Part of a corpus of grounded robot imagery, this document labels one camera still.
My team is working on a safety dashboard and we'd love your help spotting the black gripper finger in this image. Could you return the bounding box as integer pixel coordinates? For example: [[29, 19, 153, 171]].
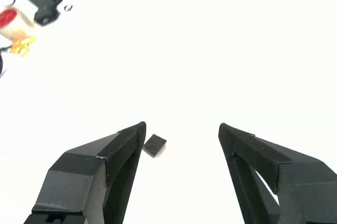
[[31, 121, 147, 224], [218, 123, 337, 224]]

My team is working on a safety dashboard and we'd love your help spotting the black foam box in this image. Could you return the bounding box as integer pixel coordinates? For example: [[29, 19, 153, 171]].
[[143, 134, 168, 158]]

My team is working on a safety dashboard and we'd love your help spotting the yellow plastic clip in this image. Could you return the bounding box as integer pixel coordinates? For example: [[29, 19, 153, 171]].
[[9, 36, 37, 57]]

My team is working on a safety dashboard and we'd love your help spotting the red-topped cream cylinder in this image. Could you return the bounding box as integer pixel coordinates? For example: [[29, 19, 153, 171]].
[[0, 7, 35, 42]]

